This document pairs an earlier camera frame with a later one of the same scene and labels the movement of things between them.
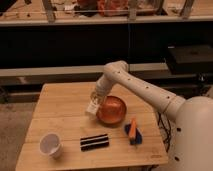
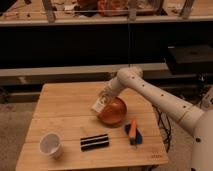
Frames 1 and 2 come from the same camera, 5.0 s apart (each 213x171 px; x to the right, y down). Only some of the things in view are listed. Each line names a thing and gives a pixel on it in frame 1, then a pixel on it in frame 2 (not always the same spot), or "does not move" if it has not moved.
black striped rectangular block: [94, 142] does not move
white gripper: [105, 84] -> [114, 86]
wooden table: [61, 132] does not move
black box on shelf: [189, 59] does not move
